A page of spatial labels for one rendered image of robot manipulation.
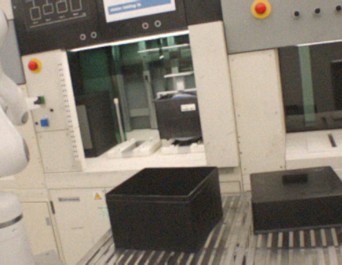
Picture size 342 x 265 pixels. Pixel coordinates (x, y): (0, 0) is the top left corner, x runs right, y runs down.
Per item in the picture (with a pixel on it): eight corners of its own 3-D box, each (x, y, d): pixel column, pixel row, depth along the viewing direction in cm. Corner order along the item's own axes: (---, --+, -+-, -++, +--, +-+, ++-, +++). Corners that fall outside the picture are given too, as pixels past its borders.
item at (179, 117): (157, 148, 188) (147, 79, 182) (169, 138, 207) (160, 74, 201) (210, 144, 180) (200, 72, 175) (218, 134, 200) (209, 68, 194)
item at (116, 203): (152, 212, 151) (144, 167, 148) (224, 214, 139) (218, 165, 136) (112, 246, 127) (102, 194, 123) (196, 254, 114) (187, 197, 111)
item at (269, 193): (253, 234, 121) (249, 193, 118) (250, 199, 149) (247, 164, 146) (355, 226, 115) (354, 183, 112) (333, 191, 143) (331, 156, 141)
